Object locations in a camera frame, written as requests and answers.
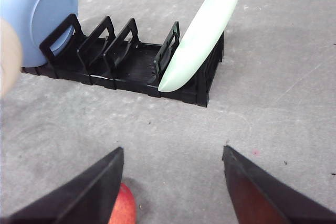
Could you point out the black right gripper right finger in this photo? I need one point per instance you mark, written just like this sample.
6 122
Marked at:
259 197

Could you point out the red yellow pomegranate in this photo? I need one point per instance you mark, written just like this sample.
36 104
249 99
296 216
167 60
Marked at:
124 211

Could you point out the white plate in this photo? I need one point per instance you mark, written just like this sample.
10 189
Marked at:
11 60

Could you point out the light green plate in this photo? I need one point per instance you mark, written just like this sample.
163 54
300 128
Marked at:
211 25

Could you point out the blue plate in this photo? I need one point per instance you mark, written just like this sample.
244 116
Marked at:
35 21

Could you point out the black plastic dish rack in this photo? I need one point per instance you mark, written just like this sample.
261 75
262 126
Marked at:
100 58

